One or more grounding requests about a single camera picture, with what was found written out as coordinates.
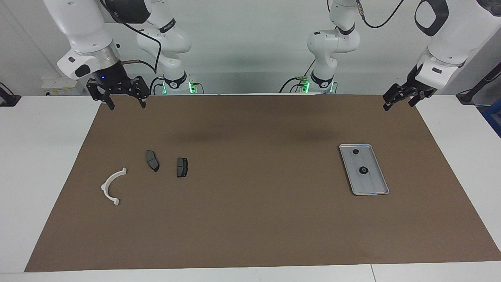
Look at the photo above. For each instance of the white curved plastic bracket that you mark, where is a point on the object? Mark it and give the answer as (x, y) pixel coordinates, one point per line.
(105, 188)

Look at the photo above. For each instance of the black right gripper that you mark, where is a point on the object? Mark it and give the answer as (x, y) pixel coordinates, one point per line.
(113, 78)

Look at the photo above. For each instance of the brown table mat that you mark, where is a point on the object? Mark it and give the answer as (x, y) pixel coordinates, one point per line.
(250, 219)

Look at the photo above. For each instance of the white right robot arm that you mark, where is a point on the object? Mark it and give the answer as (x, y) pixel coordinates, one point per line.
(86, 31)

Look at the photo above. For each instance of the white wall socket box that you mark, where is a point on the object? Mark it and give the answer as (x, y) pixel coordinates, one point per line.
(62, 86)

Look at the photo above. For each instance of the black clamp mount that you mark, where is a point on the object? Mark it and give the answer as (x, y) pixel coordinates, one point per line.
(8, 100)

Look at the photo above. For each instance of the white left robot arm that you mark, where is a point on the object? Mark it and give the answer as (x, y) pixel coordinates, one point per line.
(450, 35)

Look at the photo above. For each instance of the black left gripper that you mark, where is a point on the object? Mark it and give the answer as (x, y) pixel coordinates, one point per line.
(413, 80)

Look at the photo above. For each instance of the blue crate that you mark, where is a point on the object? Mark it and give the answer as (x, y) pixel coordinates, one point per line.
(494, 117)

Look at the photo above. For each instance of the curved dark brake pad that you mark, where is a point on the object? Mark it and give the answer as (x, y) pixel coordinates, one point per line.
(152, 160)

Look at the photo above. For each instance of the silver metal tray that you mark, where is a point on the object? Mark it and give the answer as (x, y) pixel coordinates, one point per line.
(370, 184)

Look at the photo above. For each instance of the rectangular dark brake pad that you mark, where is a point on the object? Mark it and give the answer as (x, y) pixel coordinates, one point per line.
(182, 167)

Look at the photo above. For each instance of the large black bearing gear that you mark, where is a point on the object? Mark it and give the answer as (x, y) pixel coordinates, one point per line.
(363, 170)

